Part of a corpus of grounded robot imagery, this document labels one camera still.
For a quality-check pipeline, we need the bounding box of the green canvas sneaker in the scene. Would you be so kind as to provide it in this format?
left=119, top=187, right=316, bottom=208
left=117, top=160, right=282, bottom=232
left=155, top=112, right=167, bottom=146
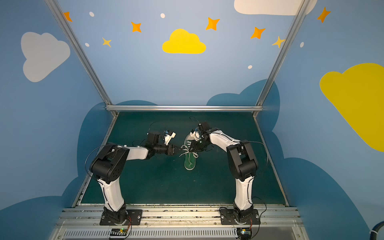
left=184, top=136, right=196, bottom=171

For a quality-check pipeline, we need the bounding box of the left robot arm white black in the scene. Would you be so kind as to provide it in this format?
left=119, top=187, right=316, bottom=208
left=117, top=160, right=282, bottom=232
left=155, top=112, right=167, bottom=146
left=90, top=130, right=178, bottom=219

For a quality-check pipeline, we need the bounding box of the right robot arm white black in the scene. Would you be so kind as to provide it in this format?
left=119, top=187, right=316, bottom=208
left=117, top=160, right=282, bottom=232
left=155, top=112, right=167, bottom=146
left=187, top=122, right=259, bottom=218

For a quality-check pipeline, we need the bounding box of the left controller board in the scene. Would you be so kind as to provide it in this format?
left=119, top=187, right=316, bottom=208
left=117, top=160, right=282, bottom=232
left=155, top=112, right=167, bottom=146
left=109, top=228, right=128, bottom=240

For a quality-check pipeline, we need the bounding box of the controller board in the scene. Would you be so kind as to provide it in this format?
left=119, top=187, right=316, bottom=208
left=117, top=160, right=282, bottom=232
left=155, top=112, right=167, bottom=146
left=109, top=228, right=128, bottom=240
left=236, top=228, right=252, bottom=240

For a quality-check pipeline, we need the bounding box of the right controller board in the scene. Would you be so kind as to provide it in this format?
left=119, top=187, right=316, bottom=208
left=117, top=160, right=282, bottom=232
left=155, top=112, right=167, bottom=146
left=236, top=228, right=252, bottom=240

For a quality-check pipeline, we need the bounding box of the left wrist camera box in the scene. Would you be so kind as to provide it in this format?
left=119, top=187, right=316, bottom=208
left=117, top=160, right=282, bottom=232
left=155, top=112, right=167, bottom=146
left=163, top=130, right=176, bottom=146

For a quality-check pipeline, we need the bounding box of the right aluminium frame post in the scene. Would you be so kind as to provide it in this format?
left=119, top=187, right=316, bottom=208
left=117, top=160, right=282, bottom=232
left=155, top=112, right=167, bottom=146
left=252, top=0, right=317, bottom=120

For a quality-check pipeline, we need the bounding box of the aluminium frame post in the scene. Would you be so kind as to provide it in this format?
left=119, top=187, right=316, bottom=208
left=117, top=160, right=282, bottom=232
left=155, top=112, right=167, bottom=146
left=45, top=0, right=113, bottom=107
left=252, top=0, right=317, bottom=120

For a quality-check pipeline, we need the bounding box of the back aluminium frame bar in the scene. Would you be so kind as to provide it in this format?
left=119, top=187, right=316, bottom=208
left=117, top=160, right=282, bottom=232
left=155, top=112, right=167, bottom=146
left=106, top=105, right=263, bottom=112

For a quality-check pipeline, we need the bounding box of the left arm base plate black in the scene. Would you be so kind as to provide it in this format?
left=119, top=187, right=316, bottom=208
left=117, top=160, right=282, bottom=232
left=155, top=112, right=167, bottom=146
left=100, top=208, right=143, bottom=226

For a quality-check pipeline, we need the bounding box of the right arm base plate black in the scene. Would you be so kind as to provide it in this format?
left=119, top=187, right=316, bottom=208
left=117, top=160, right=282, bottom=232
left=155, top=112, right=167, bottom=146
left=219, top=207, right=261, bottom=225

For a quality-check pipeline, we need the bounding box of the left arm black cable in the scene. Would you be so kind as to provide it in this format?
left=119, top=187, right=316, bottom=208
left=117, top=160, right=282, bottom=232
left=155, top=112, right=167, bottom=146
left=84, top=121, right=169, bottom=181

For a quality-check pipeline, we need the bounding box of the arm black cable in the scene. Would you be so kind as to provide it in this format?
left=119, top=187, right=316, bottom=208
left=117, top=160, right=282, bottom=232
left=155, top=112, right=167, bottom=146
left=84, top=121, right=169, bottom=181
left=245, top=141, right=269, bottom=223

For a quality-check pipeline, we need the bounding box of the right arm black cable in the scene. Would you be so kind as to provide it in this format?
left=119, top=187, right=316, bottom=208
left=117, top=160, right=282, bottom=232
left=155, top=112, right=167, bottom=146
left=245, top=141, right=269, bottom=223

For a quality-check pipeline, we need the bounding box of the left aluminium frame post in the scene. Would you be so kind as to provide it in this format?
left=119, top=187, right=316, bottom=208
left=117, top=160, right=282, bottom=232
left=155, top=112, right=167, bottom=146
left=45, top=0, right=113, bottom=107

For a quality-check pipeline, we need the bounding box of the front aluminium rail bed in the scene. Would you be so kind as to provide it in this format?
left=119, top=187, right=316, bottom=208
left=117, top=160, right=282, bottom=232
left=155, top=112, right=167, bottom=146
left=50, top=205, right=309, bottom=240

